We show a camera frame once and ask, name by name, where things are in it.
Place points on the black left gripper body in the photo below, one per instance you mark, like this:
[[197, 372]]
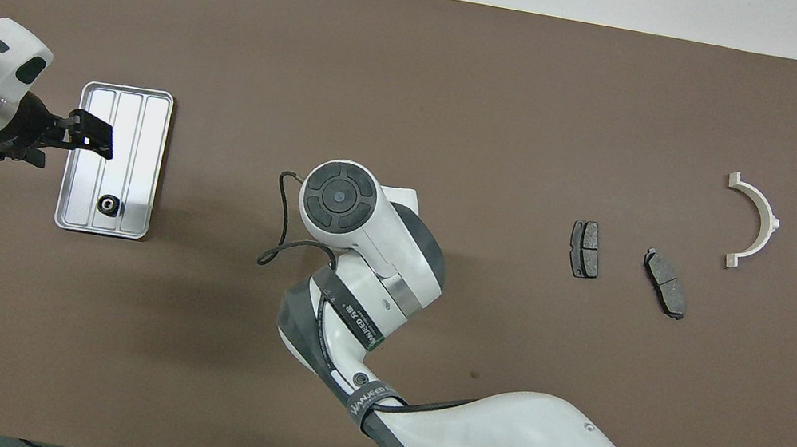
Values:
[[18, 127]]

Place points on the silver metal tray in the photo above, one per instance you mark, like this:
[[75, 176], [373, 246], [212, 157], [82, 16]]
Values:
[[134, 155]]

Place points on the brown table mat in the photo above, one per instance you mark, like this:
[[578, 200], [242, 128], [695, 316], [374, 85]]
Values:
[[469, 90]]

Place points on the dark grey brake pad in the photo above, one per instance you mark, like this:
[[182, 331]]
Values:
[[586, 248], [665, 283]]

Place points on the white curved plastic bracket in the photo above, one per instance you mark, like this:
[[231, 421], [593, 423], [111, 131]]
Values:
[[762, 219]]

